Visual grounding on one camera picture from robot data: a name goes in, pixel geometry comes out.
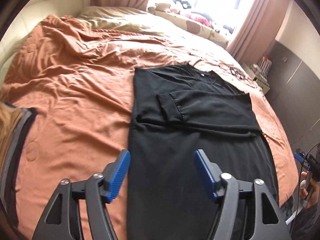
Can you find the black sweatshirt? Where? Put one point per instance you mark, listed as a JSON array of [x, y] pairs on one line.
[[190, 110]]

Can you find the beige bed sheet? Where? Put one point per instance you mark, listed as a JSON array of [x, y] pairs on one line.
[[120, 21]]

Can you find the beige plush toy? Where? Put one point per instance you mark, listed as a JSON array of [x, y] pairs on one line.
[[162, 7]]

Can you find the orange blanket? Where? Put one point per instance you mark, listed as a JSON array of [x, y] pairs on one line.
[[70, 85]]

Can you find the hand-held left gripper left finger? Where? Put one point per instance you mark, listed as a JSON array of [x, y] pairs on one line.
[[118, 175]]

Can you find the white nightstand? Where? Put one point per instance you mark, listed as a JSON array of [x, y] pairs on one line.
[[257, 80]]

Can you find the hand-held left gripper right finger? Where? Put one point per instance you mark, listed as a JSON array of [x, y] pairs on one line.
[[203, 175]]

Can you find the person's right hand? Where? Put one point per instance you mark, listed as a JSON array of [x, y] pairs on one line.
[[303, 185]]

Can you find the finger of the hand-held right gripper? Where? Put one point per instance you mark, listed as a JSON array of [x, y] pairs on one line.
[[300, 155]]

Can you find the pink plush toy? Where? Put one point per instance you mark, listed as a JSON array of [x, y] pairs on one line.
[[200, 18]]

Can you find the grey folded garment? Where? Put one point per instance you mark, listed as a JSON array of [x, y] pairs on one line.
[[17, 140]]

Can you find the white rack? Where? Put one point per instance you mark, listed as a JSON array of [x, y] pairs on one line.
[[264, 62]]

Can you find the person's right forearm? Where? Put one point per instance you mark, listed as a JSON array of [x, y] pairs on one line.
[[307, 222]]

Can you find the black and white plush toy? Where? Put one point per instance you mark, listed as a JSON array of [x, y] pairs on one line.
[[182, 3]]

